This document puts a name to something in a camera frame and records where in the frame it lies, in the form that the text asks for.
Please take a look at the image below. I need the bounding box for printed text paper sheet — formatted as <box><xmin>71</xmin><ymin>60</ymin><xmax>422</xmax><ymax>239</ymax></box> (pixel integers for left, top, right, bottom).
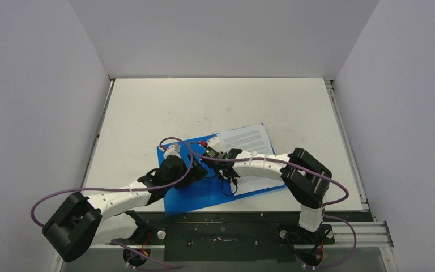
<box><xmin>216</xmin><ymin>124</ymin><xmax>284</xmax><ymax>196</ymax></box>

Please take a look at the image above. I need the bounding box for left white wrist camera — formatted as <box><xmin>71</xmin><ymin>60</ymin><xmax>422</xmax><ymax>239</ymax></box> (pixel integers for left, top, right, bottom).
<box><xmin>163</xmin><ymin>143</ymin><xmax>181</xmax><ymax>159</ymax></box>

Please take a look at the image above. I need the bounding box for blue plastic folder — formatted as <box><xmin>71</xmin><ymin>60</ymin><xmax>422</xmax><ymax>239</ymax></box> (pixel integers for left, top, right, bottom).
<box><xmin>164</xmin><ymin>134</ymin><xmax>285</xmax><ymax>215</ymax></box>

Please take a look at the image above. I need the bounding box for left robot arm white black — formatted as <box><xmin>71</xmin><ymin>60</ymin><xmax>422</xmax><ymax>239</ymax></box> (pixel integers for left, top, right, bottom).
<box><xmin>42</xmin><ymin>155</ymin><xmax>208</xmax><ymax>262</ymax></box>

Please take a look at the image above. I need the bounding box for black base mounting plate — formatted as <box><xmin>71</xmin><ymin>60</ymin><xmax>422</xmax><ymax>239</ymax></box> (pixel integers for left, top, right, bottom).
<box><xmin>118</xmin><ymin>212</ymin><xmax>335</xmax><ymax>262</ymax></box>

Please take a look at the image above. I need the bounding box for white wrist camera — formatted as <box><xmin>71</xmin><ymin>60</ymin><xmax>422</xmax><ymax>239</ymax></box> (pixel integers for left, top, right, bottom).
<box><xmin>199</xmin><ymin>136</ymin><xmax>227</xmax><ymax>152</ymax></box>
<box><xmin>163</xmin><ymin>143</ymin><xmax>181</xmax><ymax>159</ymax></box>

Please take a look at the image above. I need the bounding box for aluminium frame rail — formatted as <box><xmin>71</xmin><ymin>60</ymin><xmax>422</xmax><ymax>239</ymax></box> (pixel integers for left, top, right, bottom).
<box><xmin>324</xmin><ymin>79</ymin><xmax>398</xmax><ymax>271</ymax></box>

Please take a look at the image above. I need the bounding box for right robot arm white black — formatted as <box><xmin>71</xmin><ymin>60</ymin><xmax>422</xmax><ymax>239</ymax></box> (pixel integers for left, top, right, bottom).
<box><xmin>201</xmin><ymin>147</ymin><xmax>332</xmax><ymax>243</ymax></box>

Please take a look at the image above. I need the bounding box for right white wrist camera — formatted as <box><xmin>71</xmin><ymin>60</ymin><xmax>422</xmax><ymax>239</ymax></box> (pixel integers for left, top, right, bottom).
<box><xmin>199</xmin><ymin>136</ymin><xmax>227</xmax><ymax>152</ymax></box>

